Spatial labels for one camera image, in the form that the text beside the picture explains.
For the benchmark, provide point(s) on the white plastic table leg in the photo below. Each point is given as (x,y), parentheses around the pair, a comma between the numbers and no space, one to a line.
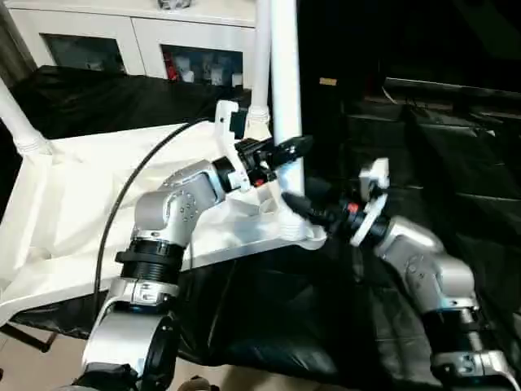
(285,81)
(16,122)
(260,57)

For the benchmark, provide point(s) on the white plastic table top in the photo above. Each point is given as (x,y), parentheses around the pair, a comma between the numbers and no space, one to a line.
(81,204)

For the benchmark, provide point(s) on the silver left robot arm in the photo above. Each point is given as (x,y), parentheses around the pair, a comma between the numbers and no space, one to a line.
(171,212)

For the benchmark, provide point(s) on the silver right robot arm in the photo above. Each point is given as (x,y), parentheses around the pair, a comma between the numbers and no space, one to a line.
(423,269)

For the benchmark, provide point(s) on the small tan label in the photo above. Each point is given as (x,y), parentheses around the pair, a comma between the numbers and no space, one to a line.
(328,81)

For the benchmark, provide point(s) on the black plastic mat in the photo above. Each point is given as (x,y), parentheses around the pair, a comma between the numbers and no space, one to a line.
(407,147)

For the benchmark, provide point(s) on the large black screen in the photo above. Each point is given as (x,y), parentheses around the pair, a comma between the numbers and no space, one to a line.
(423,41)

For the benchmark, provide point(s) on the dark object on cabinet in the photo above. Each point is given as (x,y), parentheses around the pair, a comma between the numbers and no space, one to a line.
(175,3)

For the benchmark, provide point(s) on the white cabinet with glass doors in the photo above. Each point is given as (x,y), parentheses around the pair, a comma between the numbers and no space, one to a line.
(106,32)

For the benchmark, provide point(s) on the grey left robot foot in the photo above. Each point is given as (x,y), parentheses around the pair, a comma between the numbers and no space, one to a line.
(199,384)

